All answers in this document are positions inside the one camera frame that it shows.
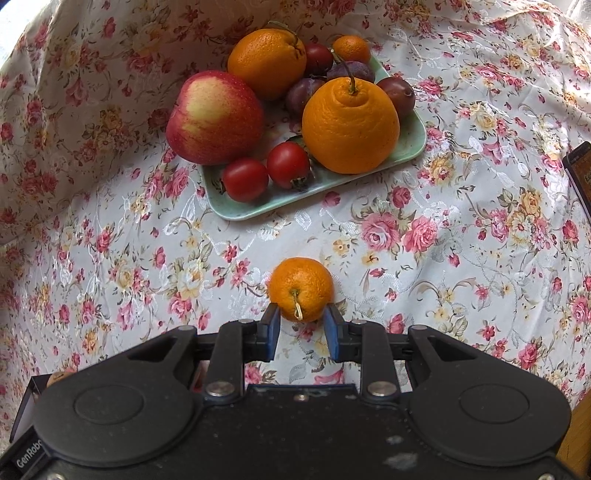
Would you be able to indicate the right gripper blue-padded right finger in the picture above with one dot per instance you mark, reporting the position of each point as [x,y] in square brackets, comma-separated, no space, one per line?
[366,344]

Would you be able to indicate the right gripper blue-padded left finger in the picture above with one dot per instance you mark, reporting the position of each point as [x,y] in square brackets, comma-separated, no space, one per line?
[238,343]

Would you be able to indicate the orange mandarin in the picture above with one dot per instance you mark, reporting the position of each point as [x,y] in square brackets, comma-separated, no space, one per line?
[301,288]

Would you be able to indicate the black box white inside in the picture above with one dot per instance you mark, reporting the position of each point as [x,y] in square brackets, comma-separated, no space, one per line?
[23,420]

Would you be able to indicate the left red cherry tomato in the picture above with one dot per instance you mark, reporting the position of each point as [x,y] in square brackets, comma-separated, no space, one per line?
[245,179]

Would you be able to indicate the red cherry tomato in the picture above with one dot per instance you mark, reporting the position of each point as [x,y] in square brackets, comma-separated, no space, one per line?
[245,179]
[288,166]

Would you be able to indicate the floral tablecloth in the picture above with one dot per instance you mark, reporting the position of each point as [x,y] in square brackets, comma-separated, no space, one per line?
[108,238]

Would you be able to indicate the right red cherry tomato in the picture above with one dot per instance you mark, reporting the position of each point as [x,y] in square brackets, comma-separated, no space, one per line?
[288,166]

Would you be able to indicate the bumpy orange with stem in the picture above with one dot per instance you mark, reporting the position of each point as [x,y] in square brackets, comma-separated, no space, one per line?
[350,125]

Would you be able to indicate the light green tray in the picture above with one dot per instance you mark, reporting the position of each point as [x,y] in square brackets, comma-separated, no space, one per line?
[411,144]

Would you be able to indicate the red yellow apple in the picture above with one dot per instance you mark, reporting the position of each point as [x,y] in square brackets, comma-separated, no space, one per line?
[216,119]

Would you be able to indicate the dark plum right side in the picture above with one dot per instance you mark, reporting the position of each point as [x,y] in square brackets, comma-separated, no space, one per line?
[401,93]

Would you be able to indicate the purple plum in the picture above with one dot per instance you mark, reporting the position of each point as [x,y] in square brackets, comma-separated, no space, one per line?
[300,94]
[358,69]

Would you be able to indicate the purple plum at back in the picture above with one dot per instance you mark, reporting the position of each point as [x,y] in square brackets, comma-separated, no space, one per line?
[358,69]

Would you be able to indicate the black phone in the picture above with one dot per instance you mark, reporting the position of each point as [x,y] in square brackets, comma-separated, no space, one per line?
[577,164]

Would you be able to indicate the round orange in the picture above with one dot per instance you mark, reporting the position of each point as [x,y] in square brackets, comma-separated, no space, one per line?
[270,60]

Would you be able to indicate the red tomato behind orange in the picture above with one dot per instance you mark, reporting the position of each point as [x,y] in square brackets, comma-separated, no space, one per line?
[319,59]

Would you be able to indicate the small tangerine on tray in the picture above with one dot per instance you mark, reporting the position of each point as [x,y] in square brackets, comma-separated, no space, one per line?
[352,48]

